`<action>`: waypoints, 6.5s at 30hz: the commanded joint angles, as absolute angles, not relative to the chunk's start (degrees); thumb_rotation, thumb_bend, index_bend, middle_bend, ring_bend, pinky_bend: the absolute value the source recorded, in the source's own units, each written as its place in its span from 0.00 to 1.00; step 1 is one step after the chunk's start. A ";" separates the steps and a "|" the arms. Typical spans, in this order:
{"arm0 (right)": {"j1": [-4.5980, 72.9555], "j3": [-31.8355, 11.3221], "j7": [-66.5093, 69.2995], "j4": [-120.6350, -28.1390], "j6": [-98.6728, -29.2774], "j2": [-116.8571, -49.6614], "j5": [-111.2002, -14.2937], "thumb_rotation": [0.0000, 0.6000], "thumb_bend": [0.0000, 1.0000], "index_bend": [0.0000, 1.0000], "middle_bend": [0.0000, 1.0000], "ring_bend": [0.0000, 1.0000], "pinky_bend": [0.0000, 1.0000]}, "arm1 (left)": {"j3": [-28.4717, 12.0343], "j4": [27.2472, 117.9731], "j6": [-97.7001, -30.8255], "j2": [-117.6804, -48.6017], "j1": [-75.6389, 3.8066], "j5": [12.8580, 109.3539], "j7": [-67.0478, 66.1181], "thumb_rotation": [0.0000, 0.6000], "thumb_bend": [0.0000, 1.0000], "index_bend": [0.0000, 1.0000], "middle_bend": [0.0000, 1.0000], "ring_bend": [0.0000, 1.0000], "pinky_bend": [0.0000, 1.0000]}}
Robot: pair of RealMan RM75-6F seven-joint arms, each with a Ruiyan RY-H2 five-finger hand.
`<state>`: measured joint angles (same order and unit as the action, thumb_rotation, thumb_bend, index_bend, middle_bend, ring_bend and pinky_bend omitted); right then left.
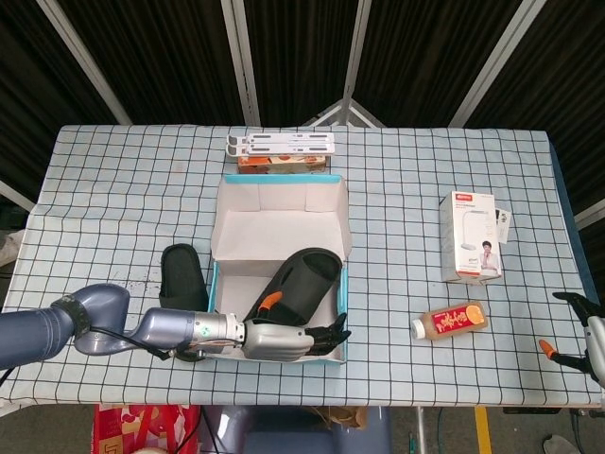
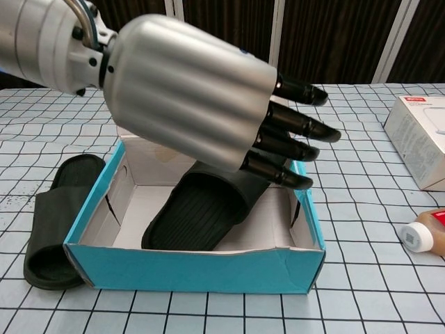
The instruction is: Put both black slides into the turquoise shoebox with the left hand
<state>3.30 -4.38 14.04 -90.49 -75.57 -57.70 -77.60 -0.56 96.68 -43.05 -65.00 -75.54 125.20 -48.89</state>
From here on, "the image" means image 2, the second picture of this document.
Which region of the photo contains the white desk lamp box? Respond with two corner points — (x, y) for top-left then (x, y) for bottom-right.
(383, 94), (445, 191)

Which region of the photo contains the brown juice bottle red label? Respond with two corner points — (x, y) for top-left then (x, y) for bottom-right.
(401, 207), (445, 257)

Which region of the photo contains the light blue shoe box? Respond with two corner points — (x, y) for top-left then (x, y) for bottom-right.
(64, 125), (327, 296)

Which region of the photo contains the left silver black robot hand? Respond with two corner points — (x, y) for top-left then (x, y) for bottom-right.
(102, 15), (343, 191)

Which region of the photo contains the white metal frame post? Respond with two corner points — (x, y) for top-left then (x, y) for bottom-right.
(170, 0), (185, 22)
(269, 0), (296, 76)
(373, 0), (417, 84)

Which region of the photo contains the black rubber slipper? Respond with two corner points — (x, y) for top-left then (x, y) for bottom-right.
(141, 161), (279, 251)
(23, 155), (107, 290)

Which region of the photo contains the blue checked tablecloth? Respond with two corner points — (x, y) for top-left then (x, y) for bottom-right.
(0, 82), (445, 334)

